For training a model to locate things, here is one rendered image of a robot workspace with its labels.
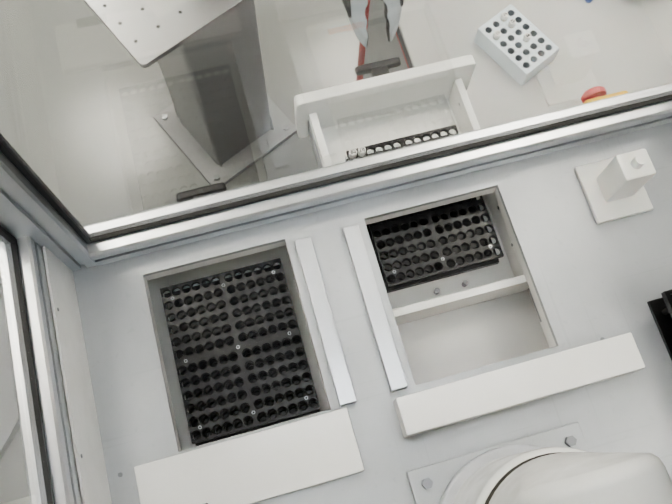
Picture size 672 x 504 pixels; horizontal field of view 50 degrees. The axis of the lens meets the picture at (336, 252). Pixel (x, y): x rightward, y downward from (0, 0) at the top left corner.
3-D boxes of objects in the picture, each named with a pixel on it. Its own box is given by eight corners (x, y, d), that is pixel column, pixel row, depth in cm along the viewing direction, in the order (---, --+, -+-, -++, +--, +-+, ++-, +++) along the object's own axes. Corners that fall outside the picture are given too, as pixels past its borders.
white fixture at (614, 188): (573, 169, 105) (598, 136, 96) (627, 155, 106) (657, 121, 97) (596, 225, 102) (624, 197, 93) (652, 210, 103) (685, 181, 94)
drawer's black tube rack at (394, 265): (345, 169, 117) (346, 150, 110) (448, 143, 118) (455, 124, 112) (384, 297, 110) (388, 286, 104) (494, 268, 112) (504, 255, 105)
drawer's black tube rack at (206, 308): (168, 300, 109) (159, 288, 103) (282, 271, 111) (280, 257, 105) (199, 447, 102) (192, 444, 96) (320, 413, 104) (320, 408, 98)
